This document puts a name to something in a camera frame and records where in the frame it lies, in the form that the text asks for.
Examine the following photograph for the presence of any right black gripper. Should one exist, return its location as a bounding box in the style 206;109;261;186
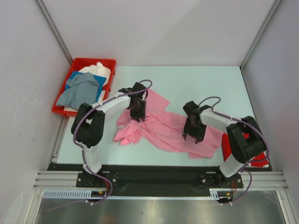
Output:
182;117;206;143

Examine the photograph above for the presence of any pink t shirt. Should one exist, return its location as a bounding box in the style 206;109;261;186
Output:
114;90;223;159

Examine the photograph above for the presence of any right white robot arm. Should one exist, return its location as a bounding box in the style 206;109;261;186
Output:
182;101;269;187

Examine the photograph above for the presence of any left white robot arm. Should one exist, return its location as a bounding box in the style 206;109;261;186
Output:
71;79;152;187

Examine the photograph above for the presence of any red plastic bin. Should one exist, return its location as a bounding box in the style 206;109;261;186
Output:
52;58;116;117

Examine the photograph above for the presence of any white t shirt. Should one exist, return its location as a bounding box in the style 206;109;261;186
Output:
68;62;111;103

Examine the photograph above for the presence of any grey t shirt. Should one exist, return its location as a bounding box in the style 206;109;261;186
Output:
56;72;99;110

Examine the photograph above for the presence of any red folded t shirt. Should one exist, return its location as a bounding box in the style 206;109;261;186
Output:
221;133;270;168

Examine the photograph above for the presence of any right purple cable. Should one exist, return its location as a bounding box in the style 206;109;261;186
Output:
198;96;270;205

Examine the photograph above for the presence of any right slotted cable duct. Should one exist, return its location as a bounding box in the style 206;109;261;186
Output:
210;189;234;200

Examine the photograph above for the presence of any slotted cable duct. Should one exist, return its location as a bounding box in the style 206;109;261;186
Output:
43;190;107;199
210;189;234;200

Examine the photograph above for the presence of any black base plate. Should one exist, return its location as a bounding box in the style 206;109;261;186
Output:
46;164;272;197

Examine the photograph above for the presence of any aluminium frame rail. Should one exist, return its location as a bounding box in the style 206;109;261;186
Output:
33;171;289;191

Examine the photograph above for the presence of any left slotted cable duct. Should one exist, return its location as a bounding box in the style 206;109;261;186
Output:
43;190;107;199

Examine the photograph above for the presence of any left aluminium corner post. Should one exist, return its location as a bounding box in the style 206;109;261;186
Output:
34;0;73;65

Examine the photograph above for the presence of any aluminium corner post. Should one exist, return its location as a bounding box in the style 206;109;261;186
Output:
239;0;284;71
34;0;73;65

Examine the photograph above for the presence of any right aluminium corner post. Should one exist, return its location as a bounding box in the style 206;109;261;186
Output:
239;0;284;71

